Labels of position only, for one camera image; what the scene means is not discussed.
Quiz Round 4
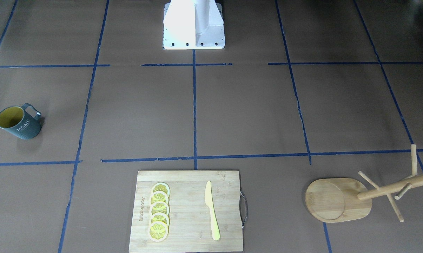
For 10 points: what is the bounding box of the dark teal HOME mug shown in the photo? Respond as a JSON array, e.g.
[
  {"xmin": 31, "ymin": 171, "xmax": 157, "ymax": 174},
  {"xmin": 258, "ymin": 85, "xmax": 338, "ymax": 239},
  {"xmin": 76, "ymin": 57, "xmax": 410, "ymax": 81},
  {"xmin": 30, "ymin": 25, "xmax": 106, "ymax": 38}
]
[{"xmin": 0, "ymin": 103, "xmax": 42, "ymax": 140}]

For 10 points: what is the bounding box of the wooden mug tree rack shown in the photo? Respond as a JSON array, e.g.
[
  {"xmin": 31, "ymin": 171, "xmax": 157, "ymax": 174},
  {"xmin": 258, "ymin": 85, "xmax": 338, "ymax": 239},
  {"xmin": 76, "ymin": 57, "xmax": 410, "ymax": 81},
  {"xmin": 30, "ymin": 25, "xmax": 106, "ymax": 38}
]
[{"xmin": 304, "ymin": 144, "xmax": 423, "ymax": 223}]

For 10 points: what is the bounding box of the yellow plastic knife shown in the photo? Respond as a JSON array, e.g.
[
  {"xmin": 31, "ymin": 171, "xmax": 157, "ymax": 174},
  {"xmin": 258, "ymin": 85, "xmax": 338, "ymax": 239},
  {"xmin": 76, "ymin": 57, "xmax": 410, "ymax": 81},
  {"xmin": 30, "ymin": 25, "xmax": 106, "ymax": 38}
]
[{"xmin": 205, "ymin": 181, "xmax": 220, "ymax": 241}]

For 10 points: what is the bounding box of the lemon slice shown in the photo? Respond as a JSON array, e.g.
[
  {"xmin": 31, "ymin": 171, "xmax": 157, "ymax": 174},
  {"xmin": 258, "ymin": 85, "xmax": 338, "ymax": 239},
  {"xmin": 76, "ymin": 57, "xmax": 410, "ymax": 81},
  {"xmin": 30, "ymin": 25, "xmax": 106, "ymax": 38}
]
[
  {"xmin": 152, "ymin": 182, "xmax": 171, "ymax": 197},
  {"xmin": 149, "ymin": 212, "xmax": 171, "ymax": 226},
  {"xmin": 147, "ymin": 221, "xmax": 169, "ymax": 242},
  {"xmin": 149, "ymin": 201, "xmax": 170, "ymax": 215},
  {"xmin": 150, "ymin": 191, "xmax": 169, "ymax": 205}
]

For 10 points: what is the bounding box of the bamboo cutting board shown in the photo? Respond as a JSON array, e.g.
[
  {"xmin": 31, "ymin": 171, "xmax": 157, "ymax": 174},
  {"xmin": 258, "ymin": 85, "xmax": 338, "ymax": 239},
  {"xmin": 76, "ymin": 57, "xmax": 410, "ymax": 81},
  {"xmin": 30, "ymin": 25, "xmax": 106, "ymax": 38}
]
[{"xmin": 128, "ymin": 171, "xmax": 244, "ymax": 253}]

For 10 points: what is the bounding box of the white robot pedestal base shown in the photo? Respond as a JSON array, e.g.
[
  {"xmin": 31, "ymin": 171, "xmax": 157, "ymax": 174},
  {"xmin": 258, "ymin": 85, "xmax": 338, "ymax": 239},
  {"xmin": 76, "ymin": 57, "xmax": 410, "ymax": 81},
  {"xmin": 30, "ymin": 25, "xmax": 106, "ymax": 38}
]
[{"xmin": 162, "ymin": 0, "xmax": 226, "ymax": 50}]

